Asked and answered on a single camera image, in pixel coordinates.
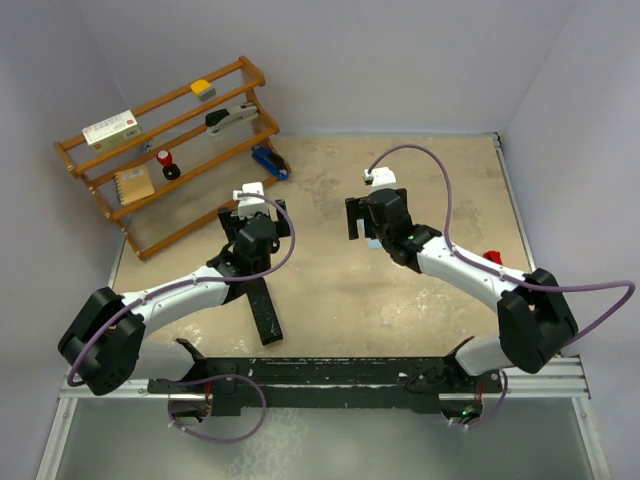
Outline black glasses case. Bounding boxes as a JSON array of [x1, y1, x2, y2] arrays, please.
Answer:
[[246, 278, 283, 346]]

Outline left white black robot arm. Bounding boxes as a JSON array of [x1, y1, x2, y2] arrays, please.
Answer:
[[58, 194, 296, 396]]

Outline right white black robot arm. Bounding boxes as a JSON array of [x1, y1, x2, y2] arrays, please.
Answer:
[[345, 188, 577, 391]]

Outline red sunglasses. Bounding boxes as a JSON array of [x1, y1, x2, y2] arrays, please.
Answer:
[[483, 250, 503, 265]]

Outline blue black stapler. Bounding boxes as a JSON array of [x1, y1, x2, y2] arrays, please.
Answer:
[[251, 145, 289, 180]]

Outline red black stamp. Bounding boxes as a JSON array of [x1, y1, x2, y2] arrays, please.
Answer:
[[156, 150, 181, 181]]

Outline wooden three-tier shelf rack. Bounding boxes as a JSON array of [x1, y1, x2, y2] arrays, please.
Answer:
[[54, 56, 291, 260]]

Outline black silver stapler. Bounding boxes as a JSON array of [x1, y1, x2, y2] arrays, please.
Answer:
[[205, 102, 259, 137]]

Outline brown spiral notebook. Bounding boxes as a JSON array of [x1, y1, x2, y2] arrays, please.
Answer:
[[114, 165, 155, 206]]

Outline yellow grey eraser block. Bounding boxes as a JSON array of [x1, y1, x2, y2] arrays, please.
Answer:
[[190, 79, 216, 102]]

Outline white staples box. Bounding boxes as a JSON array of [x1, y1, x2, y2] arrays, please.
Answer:
[[82, 110, 143, 153]]

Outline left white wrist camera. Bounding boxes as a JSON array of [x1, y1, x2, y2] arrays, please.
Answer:
[[232, 182, 269, 219]]

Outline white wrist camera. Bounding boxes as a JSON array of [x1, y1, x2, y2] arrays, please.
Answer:
[[363, 167, 397, 192], [232, 182, 269, 219]]

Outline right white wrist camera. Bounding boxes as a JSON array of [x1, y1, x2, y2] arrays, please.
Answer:
[[363, 167, 397, 192]]

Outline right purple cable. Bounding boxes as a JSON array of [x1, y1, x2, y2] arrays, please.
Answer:
[[368, 144, 637, 431]]

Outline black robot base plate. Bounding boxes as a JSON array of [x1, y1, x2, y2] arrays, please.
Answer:
[[148, 343, 503, 417]]

